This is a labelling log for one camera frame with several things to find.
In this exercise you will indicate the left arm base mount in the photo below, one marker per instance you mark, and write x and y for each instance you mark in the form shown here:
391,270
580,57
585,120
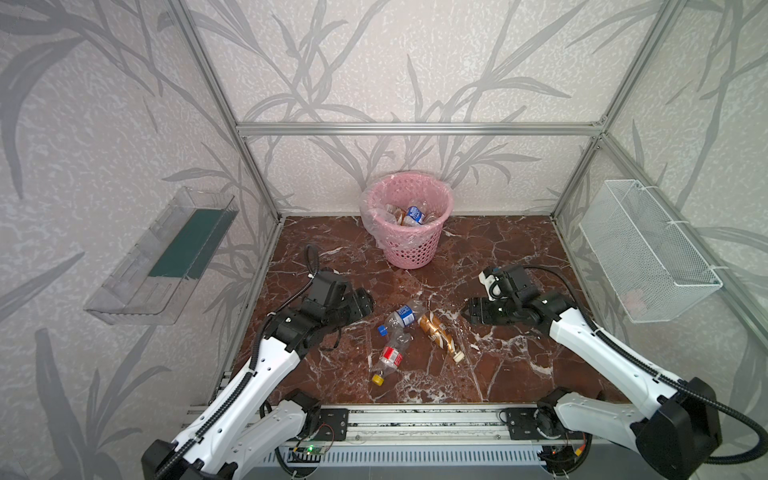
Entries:
321,423

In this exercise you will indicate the pink perforated plastic bin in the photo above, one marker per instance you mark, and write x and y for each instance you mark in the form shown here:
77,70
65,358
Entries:
435,198

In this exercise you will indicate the left circuit board with wires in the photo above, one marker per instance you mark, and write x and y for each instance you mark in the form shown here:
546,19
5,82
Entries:
313,448

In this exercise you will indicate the white wire mesh basket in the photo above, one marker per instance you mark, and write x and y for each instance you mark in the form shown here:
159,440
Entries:
653,267

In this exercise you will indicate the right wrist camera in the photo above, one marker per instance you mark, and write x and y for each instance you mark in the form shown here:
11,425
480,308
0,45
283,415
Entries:
491,283

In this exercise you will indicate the clear acrylic wall shelf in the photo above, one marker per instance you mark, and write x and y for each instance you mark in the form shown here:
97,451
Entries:
153,283

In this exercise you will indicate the small water bottle blue label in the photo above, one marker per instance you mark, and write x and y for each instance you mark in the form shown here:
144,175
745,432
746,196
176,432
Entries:
414,216

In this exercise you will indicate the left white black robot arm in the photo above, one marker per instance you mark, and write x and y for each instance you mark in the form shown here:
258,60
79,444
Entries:
284,340

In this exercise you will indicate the clear bottle blue cap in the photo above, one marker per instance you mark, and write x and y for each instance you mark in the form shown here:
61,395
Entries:
402,318

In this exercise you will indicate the right wiring bundle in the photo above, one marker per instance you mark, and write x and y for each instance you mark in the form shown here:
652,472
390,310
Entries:
561,453

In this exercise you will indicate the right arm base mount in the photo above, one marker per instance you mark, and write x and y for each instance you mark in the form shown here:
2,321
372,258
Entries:
538,422

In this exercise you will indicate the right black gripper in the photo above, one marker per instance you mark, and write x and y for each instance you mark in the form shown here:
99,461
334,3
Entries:
475,309

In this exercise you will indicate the clear bottle red label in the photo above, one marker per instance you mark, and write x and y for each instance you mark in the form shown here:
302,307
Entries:
391,357

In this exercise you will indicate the clear plastic bin liner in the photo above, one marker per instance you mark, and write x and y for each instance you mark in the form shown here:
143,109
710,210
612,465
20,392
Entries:
392,189

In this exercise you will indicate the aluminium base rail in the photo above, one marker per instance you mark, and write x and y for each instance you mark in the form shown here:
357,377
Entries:
428,424

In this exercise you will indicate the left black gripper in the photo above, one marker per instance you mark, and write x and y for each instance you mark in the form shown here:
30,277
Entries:
360,302

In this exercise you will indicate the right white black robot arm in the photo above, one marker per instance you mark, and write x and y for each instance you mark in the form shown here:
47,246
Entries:
675,425

